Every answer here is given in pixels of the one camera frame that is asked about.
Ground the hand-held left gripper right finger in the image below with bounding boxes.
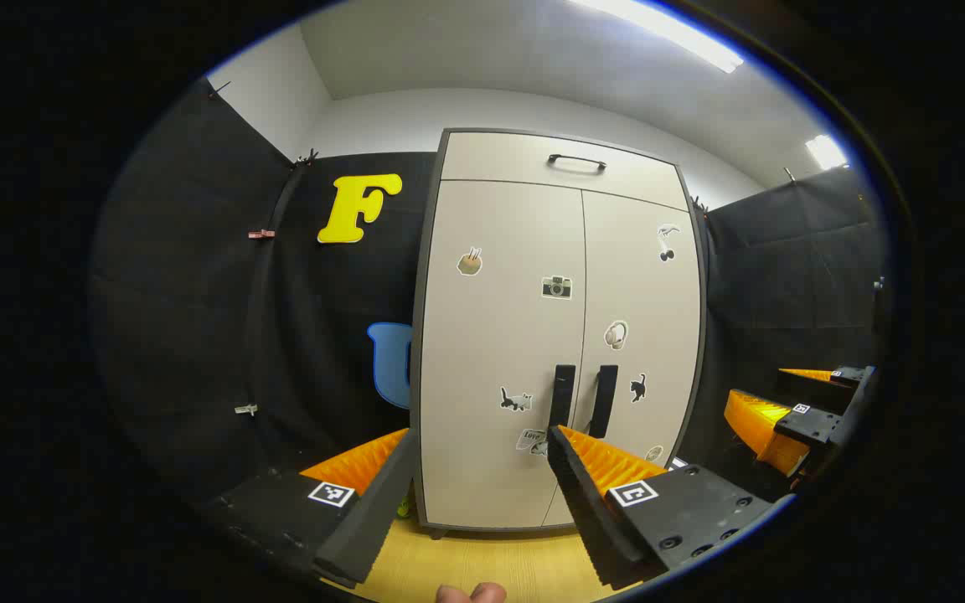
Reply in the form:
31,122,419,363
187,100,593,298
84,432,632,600
546,425,795,590

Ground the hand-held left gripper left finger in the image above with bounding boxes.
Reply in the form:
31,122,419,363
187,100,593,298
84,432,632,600
202,427,421,589

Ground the beige cabinet door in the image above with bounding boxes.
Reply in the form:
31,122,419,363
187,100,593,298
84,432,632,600
543,189,704,528
420,180,586,530

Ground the beige double-door shoe cabinet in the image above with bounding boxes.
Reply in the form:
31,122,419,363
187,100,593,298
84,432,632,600
411,127,708,539

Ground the small ceiling light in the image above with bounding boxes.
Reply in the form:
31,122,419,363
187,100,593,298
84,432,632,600
805,134,849,171

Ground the black backdrop cloth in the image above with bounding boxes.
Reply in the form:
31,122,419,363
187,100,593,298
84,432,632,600
89,80,890,537

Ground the long ceiling light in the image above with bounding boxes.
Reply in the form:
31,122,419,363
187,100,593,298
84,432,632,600
570,0,745,75

